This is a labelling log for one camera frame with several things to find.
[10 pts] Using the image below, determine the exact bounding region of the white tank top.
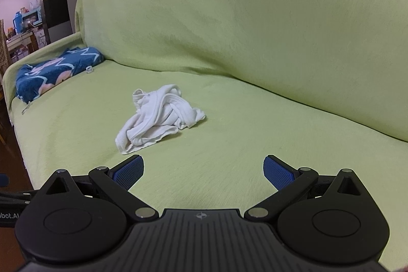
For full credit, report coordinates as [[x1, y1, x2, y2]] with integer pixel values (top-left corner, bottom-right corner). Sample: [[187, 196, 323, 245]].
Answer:
[[115, 84, 205, 155]]

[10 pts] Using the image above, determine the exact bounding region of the blue patterned storage bag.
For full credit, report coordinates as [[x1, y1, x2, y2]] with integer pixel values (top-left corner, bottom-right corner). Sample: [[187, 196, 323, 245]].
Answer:
[[15, 47, 105, 104]]

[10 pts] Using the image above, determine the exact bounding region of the green covered sofa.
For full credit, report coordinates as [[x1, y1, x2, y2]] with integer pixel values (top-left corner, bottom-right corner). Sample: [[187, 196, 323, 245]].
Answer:
[[4, 0, 407, 269]]

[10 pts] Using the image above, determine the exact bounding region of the white side table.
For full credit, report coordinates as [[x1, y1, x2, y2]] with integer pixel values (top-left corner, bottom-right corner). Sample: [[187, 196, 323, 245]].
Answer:
[[6, 28, 39, 63]]

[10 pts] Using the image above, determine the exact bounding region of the black refrigerator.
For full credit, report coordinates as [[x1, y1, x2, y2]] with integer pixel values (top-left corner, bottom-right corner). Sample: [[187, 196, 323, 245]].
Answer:
[[42, 0, 73, 45]]

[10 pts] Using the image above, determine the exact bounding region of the light blue microwave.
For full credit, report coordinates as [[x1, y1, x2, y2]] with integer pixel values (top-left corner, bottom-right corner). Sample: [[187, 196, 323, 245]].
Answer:
[[22, 7, 42, 28]]

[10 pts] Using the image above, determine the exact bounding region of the blue thermos jug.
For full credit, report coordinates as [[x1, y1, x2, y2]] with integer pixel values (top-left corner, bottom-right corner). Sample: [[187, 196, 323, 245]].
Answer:
[[12, 12, 23, 34]]

